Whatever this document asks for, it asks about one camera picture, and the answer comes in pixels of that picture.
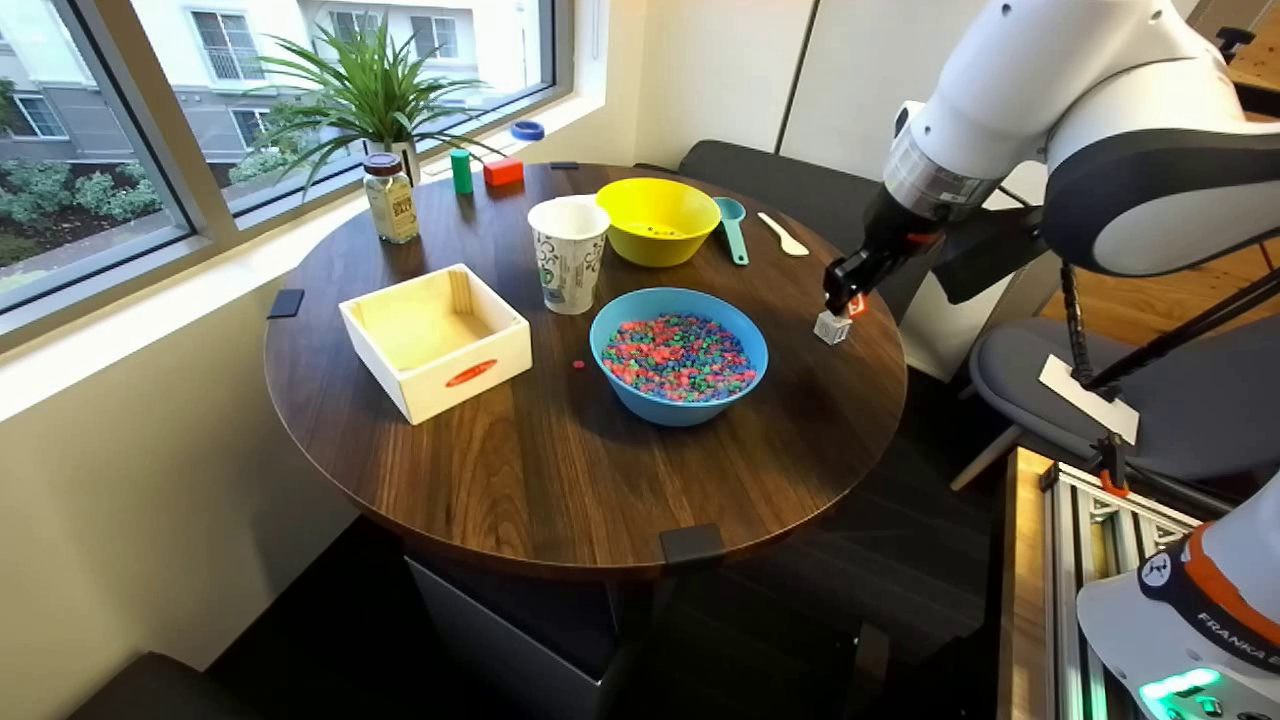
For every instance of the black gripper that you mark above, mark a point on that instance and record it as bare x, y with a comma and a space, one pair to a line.
888, 243

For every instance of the robot base orange band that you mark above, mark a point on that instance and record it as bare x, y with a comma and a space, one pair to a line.
1201, 642

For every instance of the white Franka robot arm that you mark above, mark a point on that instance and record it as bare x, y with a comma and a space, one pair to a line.
1042, 82

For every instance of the wooden block blue one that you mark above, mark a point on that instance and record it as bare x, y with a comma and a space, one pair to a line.
832, 328

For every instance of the white plastic spoon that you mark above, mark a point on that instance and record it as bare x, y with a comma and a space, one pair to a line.
781, 233

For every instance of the dark grey fabric chair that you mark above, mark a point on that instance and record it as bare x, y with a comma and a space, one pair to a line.
786, 187

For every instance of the teal measuring scoop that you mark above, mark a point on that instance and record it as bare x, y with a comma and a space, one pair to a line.
732, 233

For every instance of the black wrist connector box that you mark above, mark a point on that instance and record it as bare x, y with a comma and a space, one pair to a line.
985, 254

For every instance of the blue bowl of colourful beads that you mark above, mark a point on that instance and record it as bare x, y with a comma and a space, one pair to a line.
679, 363

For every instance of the yellow plastic bowl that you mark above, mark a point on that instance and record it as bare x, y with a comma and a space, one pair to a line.
657, 225

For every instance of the white card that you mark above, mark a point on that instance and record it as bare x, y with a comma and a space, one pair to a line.
1087, 405

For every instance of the patterned paper cup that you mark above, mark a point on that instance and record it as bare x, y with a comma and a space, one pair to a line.
568, 262

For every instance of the black table edge tab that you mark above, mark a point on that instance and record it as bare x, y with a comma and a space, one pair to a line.
287, 307
691, 547
561, 164

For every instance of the blue lid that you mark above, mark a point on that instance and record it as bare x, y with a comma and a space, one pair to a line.
530, 128

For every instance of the blue-grey chair metal legs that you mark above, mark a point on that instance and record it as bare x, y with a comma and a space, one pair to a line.
1201, 400

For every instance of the green block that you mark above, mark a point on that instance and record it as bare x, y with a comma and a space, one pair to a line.
463, 173

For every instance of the white wooden box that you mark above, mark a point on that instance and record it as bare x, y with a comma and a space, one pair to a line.
435, 342

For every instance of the labelled glass jar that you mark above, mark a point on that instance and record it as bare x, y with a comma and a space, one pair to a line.
392, 206

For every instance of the green potted plant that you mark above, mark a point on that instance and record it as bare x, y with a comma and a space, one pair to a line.
362, 85

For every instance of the dark grey seat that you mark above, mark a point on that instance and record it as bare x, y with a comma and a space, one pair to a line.
160, 695

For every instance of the grey table pedestal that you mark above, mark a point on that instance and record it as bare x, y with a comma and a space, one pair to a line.
505, 652

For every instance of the grey window frame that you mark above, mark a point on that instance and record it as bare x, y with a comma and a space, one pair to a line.
147, 122

